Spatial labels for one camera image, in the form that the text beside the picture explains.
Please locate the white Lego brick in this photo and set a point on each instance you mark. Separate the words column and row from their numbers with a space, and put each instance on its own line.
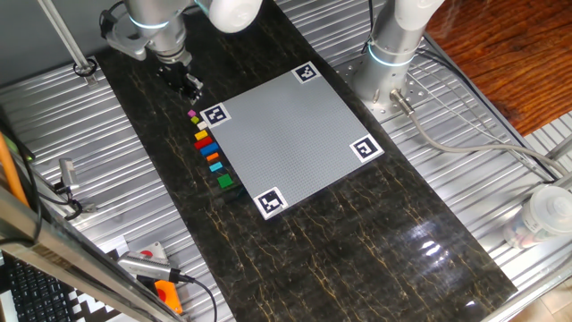
column 202, row 125

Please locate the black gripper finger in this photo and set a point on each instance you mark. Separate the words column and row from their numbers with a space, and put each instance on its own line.
column 195, row 85
column 187, row 95

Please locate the translucent plastic jar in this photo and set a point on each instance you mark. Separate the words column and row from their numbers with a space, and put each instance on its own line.
column 543, row 217

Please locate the orange narrow Lego brick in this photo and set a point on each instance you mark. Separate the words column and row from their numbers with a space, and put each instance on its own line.
column 212, row 156

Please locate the red long Lego brick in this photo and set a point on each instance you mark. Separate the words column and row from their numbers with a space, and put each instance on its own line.
column 203, row 143

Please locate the aluminium frame bar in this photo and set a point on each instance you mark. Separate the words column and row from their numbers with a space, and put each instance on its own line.
column 67, row 250

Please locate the black marble pattern mat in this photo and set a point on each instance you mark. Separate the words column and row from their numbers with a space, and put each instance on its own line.
column 357, row 250

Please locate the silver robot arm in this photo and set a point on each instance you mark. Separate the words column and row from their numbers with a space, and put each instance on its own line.
column 393, row 40

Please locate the yellow Lego brick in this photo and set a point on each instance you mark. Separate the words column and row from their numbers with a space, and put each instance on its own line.
column 201, row 135

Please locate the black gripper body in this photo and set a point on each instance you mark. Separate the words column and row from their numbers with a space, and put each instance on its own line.
column 174, row 76

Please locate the lime green Lego brick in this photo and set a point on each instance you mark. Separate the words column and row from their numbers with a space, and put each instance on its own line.
column 195, row 120

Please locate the small silver camera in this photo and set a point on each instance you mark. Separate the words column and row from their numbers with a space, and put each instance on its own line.
column 68, row 173

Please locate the black long Lego plate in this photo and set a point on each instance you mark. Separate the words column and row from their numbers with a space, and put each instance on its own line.
column 234, row 193

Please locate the ribbed silver camera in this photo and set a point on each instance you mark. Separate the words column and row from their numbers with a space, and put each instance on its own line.
column 145, row 266

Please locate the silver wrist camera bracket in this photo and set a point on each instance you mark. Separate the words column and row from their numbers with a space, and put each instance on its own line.
column 127, row 44

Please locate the metal pole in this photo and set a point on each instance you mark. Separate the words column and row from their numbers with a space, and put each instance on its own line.
column 67, row 42

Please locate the black white fiducial marker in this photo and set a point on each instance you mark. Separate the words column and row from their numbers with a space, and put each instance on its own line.
column 366, row 148
column 270, row 202
column 216, row 115
column 306, row 72

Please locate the grey Lego baseplate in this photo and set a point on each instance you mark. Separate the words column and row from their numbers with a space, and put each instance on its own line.
column 295, row 138

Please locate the orange emergency stop box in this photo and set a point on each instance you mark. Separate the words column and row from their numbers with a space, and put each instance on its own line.
column 170, row 297

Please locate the green square Lego plate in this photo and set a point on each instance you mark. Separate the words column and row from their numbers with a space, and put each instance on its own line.
column 225, row 181

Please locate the metal camera mount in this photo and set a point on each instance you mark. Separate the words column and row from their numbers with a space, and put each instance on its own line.
column 76, row 203

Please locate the aluminium robot mounting plate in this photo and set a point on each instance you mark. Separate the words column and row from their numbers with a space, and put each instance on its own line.
column 415, row 91

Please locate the orange tube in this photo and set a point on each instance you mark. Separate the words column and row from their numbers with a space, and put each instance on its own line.
column 11, row 174

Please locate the large fiducial marker sheet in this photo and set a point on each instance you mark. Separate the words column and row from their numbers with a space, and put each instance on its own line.
column 89, row 308

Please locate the black keyboard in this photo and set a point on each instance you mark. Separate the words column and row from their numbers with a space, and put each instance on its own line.
column 31, row 290

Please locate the cyan Lego brick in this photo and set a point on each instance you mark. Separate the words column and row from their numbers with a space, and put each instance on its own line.
column 216, row 166

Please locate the blue long Lego brick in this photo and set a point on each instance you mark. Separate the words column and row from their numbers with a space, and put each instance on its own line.
column 209, row 149

